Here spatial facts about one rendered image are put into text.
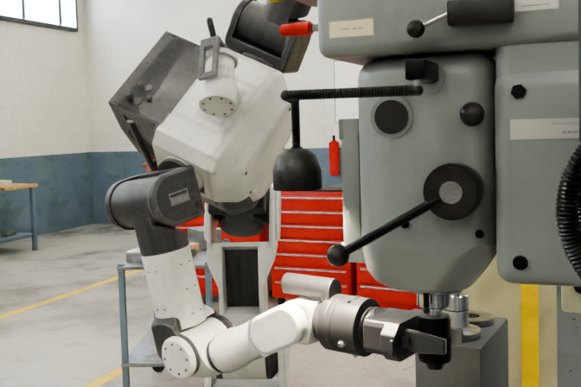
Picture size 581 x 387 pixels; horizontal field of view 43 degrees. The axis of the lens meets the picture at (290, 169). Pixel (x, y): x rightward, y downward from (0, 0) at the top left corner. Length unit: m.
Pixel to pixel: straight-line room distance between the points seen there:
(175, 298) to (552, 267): 0.69
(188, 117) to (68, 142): 10.85
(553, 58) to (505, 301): 1.99
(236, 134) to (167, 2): 10.58
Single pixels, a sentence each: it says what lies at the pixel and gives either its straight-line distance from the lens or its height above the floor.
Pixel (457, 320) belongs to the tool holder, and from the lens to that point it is 1.39.
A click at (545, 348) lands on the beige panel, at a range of 2.88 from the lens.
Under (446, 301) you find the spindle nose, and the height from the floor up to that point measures 1.29.
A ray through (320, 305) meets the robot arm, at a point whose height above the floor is 1.26.
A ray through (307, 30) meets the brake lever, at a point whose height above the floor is 1.70.
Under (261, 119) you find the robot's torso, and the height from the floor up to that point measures 1.56.
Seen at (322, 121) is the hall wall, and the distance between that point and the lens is 10.66.
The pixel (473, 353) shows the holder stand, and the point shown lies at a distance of 1.36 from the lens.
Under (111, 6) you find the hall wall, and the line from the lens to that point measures 12.49.
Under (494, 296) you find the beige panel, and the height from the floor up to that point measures 0.89.
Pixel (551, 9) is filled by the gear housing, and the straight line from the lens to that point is 0.92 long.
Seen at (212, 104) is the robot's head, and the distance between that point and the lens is 1.30.
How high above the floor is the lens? 1.54
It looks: 3 degrees down
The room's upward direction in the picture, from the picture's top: 2 degrees counter-clockwise
